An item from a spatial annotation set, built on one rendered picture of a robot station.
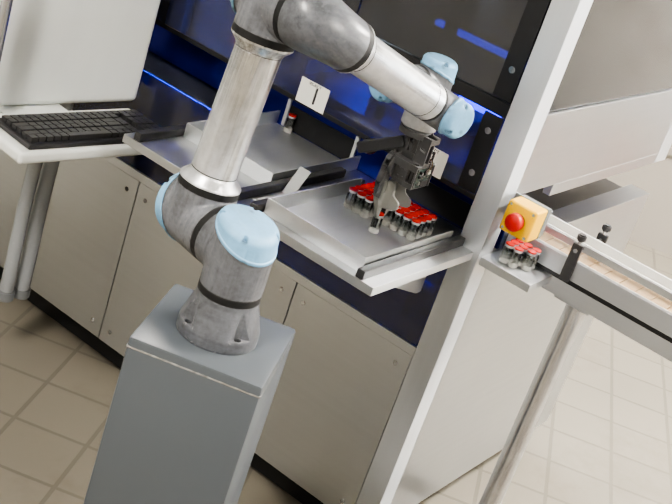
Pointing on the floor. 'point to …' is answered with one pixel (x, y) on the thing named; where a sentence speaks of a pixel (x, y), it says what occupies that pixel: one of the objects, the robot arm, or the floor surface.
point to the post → (395, 449)
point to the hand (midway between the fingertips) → (379, 209)
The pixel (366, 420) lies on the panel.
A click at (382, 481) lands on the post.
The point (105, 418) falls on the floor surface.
